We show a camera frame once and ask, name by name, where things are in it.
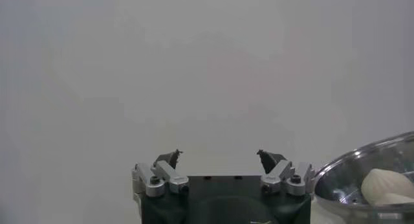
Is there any white steamed baozi bun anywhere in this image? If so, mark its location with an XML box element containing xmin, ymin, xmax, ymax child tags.
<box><xmin>361</xmin><ymin>168</ymin><xmax>414</xmax><ymax>202</ymax></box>
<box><xmin>376</xmin><ymin>192</ymin><xmax>414</xmax><ymax>206</ymax></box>

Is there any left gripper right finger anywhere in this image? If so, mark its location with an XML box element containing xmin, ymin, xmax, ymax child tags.
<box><xmin>256</xmin><ymin>149</ymin><xmax>316</xmax><ymax>197</ymax></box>

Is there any stainless steel steamer basket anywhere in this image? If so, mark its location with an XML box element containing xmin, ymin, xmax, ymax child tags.
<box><xmin>312</xmin><ymin>131</ymin><xmax>414</xmax><ymax>224</ymax></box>

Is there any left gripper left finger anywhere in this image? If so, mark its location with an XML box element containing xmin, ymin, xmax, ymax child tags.
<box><xmin>131</xmin><ymin>149</ymin><xmax>191</xmax><ymax>198</ymax></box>

